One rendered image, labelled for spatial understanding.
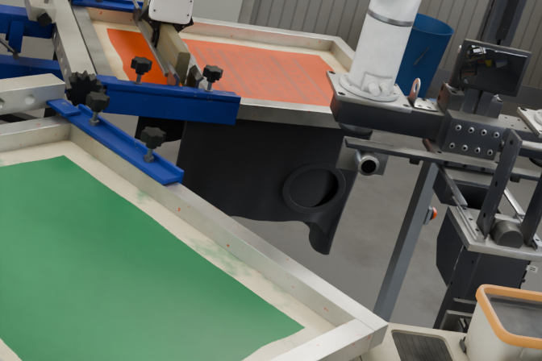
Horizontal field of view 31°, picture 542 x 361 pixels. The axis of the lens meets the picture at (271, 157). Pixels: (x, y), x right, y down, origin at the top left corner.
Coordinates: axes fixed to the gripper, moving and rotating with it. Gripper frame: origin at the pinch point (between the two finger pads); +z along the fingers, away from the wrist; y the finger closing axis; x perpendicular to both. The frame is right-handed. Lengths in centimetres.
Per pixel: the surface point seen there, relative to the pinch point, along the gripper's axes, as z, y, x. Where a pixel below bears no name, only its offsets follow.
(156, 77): 6.0, -2.7, -10.9
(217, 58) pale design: 6.0, 17.3, 7.4
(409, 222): 39, 75, -14
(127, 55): 6.1, -7.2, 2.0
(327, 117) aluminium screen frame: 3.3, 33.9, -29.7
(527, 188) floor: 101, 236, 139
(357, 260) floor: 101, 111, 65
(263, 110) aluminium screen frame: 3.4, 18.0, -29.7
